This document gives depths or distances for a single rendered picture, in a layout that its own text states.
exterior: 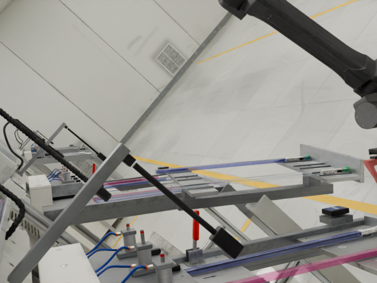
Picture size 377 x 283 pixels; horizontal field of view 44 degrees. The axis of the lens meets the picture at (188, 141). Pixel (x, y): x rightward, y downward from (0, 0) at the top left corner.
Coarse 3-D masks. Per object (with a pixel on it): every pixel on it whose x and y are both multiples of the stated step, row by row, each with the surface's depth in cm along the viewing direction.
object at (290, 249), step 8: (352, 232) 100; (360, 232) 101; (312, 240) 98; (320, 240) 97; (328, 240) 98; (336, 240) 98; (280, 248) 95; (288, 248) 95; (296, 248) 95; (304, 248) 96; (248, 256) 92; (256, 256) 92; (264, 256) 93; (272, 256) 93; (208, 264) 90; (216, 264) 89; (224, 264) 90; (232, 264) 91; (192, 272) 88; (200, 272) 88
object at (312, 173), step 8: (344, 168) 130; (256, 176) 125; (264, 176) 125; (272, 176) 125; (280, 176) 126; (288, 176) 126; (296, 176) 127; (304, 176) 128; (176, 184) 120; (184, 184) 119; (192, 184) 120; (200, 184) 120; (208, 184) 121; (216, 184) 121; (224, 184) 122
